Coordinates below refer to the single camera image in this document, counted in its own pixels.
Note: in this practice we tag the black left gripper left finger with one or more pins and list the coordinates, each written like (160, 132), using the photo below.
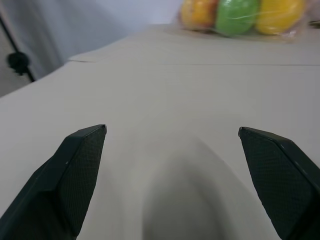
(57, 185)

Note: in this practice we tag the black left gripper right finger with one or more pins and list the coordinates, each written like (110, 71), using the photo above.
(282, 180)

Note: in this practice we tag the yellow plastic ball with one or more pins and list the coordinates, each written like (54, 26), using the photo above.
(277, 16)

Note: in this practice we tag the green plastic ball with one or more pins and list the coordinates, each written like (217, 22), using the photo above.
(235, 16)

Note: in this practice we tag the orange plastic ball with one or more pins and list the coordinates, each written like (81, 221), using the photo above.
(196, 12)

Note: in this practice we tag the black stand with knob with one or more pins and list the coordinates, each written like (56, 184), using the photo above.
(17, 61)

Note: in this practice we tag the clear plastic bag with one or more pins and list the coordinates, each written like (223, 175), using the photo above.
(295, 32)

